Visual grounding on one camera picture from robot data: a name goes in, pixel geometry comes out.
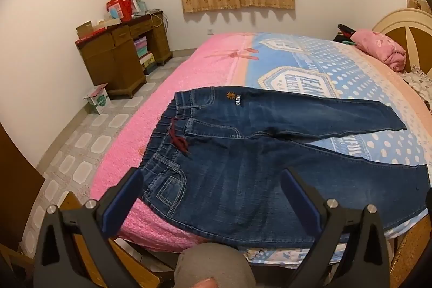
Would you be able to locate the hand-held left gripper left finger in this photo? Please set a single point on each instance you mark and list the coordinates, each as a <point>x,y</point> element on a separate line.
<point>121,203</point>

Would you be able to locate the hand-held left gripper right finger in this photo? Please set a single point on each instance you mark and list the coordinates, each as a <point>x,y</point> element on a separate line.
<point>300,197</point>

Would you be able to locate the blue denim jeans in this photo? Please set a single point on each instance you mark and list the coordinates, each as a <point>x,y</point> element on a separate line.
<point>236,173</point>

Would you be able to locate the white and green carton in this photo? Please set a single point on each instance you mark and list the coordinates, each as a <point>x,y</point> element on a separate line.
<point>99,100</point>

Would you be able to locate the brown wooden door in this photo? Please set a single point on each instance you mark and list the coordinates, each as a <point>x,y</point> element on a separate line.
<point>17,190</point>

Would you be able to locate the person's grey trouser leg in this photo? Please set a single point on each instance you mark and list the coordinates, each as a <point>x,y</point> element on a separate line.
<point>216,261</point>

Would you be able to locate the brown wooden desk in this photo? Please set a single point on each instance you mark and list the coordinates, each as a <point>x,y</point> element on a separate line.
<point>111,62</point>

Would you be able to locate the pink and blue printed blanket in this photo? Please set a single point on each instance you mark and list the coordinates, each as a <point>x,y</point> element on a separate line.
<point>209,72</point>

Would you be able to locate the stack of books in desk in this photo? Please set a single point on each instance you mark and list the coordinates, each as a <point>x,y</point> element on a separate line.
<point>143,50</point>

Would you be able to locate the fringed patterned throw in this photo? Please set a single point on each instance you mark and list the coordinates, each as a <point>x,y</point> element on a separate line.
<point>420,82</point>

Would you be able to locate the dark clothes pile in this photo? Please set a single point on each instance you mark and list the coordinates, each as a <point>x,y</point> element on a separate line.
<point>342,35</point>

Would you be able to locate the pink folded quilt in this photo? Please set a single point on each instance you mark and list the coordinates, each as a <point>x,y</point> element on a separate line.
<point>381,46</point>

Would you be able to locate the open cardboard box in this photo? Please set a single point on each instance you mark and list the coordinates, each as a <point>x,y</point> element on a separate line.
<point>89,29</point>

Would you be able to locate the red gift bag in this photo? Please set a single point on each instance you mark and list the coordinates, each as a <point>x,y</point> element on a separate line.
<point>121,9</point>

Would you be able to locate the light blue paper bag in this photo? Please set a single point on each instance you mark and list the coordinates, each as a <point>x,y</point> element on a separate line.
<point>140,4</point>

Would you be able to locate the cream wooden headboard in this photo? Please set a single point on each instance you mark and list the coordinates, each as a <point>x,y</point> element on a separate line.
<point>405,21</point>

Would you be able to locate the wooden bed frame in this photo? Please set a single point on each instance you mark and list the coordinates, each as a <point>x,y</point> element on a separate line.
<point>135,262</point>

